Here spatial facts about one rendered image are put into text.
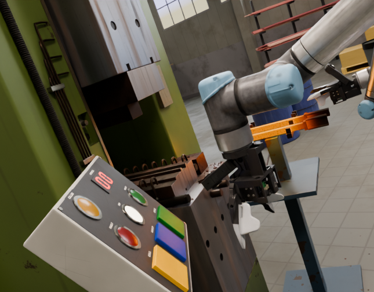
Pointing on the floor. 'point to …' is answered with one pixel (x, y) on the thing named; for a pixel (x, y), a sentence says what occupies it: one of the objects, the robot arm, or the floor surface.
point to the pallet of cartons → (356, 54)
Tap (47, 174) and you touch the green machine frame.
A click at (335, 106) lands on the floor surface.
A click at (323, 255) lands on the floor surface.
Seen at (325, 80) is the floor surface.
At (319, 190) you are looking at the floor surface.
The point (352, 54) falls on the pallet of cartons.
